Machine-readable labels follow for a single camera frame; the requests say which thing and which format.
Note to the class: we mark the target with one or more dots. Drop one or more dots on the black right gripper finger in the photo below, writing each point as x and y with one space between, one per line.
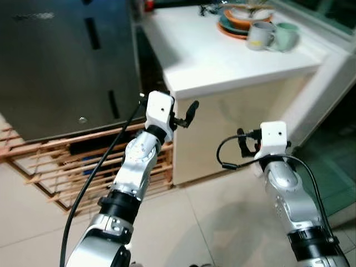
243 143

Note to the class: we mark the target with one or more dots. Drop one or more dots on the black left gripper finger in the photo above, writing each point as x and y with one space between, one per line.
193 111

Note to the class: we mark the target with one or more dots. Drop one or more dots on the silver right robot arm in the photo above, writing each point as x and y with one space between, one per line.
283 194

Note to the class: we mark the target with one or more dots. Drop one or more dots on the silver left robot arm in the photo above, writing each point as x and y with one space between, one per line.
136 161

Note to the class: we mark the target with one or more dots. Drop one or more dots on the white topped beige kitchen counter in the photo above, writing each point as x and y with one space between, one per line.
222 61

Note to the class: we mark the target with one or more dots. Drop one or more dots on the white framed glass door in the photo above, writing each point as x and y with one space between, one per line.
328 167

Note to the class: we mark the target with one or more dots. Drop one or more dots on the orange plate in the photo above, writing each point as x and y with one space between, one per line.
228 33

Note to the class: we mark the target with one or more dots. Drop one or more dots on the teal green plate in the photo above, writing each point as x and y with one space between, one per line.
228 26

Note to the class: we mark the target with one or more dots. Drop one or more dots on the grey mug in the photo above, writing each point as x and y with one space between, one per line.
258 38

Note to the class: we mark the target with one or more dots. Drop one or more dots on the orange bowl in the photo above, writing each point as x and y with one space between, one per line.
240 22

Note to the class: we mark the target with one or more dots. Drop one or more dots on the black gas stove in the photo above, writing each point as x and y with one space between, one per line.
211 9

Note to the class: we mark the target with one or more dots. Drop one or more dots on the pale green mug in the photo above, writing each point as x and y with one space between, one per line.
288 36

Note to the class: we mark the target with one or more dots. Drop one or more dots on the red coffee machine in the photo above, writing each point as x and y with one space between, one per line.
149 4

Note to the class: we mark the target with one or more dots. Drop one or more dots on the wooden slatted rack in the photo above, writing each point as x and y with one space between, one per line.
55 143

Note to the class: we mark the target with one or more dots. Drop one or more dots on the glass window pane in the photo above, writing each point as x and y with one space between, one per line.
328 11

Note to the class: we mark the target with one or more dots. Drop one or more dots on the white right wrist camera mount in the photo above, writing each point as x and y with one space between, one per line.
274 136

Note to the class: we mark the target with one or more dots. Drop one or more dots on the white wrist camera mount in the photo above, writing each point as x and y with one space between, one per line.
160 108
274 136

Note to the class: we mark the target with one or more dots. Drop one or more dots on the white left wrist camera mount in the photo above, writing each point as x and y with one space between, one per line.
160 108

